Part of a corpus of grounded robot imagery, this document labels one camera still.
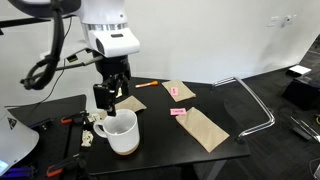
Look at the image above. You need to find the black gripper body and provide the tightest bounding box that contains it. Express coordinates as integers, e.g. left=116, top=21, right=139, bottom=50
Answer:
left=93, top=55, right=131, bottom=109

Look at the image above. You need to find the white ceramic mug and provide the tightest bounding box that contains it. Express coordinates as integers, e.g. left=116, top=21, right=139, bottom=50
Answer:
left=93, top=109, right=140, bottom=155

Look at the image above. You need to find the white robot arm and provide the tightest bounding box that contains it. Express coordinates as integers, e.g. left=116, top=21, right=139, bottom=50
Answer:
left=8, top=0, right=140, bottom=116

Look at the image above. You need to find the brown paper bag near mug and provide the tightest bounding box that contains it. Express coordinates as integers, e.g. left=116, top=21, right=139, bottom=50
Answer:
left=97, top=95, right=148, bottom=120

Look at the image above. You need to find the orange marker pen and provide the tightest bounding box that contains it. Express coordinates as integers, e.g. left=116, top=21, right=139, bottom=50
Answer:
left=135, top=81, right=159, bottom=88

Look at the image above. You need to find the black side breadboard table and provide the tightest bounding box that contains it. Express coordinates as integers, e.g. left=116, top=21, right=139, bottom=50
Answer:
left=9, top=95, right=87, bottom=180

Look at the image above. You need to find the brown paper bag pink label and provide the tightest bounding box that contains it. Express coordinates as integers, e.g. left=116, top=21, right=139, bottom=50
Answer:
left=162, top=80, right=196, bottom=102

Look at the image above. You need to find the pink sticky note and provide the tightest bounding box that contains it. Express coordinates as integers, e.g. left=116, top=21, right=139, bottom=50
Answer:
left=170, top=108, right=187, bottom=116

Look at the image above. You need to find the large brown paper bag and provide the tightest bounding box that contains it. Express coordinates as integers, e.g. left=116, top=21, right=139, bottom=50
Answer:
left=175, top=107, right=229, bottom=153

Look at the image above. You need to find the black box on floor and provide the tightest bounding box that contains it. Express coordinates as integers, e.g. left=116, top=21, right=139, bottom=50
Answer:
left=282, top=76, right=320, bottom=110

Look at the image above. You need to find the orange-handled clamp upper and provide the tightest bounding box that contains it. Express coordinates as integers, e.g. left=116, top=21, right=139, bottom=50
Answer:
left=60, top=111, right=89, bottom=124

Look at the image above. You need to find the orange-handled clamp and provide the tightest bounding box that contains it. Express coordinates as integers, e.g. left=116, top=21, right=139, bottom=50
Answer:
left=46, top=154, right=86, bottom=177
left=60, top=111, right=89, bottom=124

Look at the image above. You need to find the black hanging cable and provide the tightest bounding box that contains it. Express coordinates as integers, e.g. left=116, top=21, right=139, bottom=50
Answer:
left=4, top=59, right=68, bottom=108

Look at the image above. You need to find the orange-handled clamp lower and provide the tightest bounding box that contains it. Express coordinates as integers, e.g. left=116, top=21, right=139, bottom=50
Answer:
left=46, top=154, right=86, bottom=177

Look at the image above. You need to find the chrome table handle bar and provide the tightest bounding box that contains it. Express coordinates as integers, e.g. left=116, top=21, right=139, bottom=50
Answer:
left=212, top=77, right=275, bottom=142

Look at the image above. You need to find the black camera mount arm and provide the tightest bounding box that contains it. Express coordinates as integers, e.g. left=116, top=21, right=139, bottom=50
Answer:
left=0, top=18, right=50, bottom=35

